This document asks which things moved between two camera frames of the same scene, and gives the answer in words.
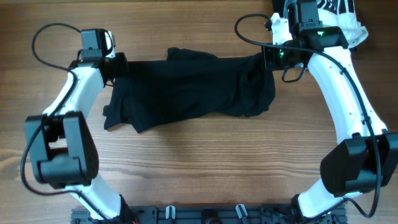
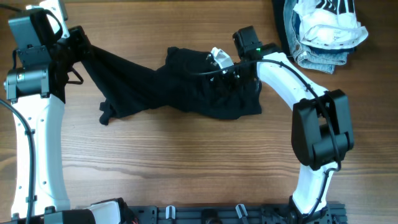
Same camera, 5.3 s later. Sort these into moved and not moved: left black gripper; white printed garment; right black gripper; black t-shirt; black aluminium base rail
Moved: right black gripper; black t-shirt; left black gripper
Not moved: white printed garment; black aluminium base rail
